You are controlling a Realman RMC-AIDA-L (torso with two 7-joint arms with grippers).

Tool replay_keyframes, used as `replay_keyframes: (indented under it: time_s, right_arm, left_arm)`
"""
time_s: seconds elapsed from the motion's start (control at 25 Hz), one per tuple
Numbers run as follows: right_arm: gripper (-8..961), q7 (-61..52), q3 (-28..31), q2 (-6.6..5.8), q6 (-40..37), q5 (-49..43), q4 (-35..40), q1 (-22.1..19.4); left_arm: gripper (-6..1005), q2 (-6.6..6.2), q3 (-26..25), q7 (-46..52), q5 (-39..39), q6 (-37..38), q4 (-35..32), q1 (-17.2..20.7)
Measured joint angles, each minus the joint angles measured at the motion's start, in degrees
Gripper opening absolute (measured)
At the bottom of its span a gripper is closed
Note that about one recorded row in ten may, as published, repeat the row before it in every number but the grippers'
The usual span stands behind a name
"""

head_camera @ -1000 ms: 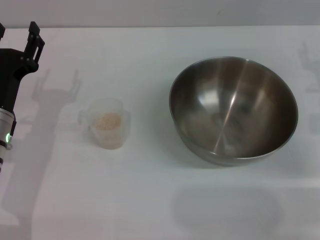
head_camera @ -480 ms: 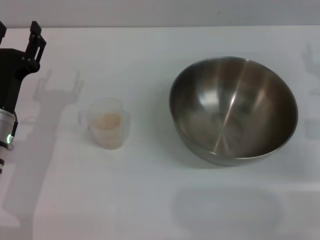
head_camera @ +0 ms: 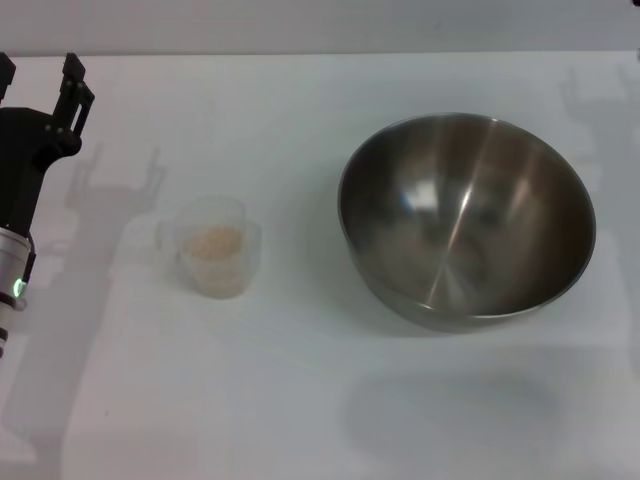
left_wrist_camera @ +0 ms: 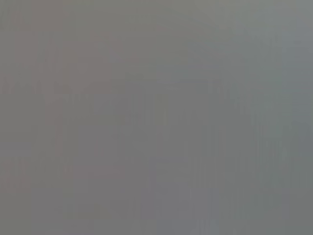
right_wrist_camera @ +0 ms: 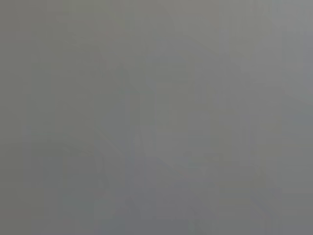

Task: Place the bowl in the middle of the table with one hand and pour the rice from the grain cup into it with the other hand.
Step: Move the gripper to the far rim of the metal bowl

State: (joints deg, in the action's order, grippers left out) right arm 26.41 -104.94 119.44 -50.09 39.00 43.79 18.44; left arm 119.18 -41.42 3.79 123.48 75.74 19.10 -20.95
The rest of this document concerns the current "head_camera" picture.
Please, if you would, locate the white uncooked rice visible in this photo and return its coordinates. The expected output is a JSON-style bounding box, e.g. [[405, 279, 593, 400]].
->
[[182, 224, 245, 294]]

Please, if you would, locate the clear plastic measuring cup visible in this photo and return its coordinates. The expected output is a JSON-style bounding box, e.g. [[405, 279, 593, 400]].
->
[[157, 196, 264, 301]]

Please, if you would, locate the stainless steel mixing bowl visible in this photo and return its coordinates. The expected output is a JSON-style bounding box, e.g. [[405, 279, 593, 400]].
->
[[337, 112, 598, 335]]

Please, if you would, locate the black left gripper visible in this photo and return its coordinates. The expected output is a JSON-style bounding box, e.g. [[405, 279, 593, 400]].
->
[[0, 51, 97, 235]]

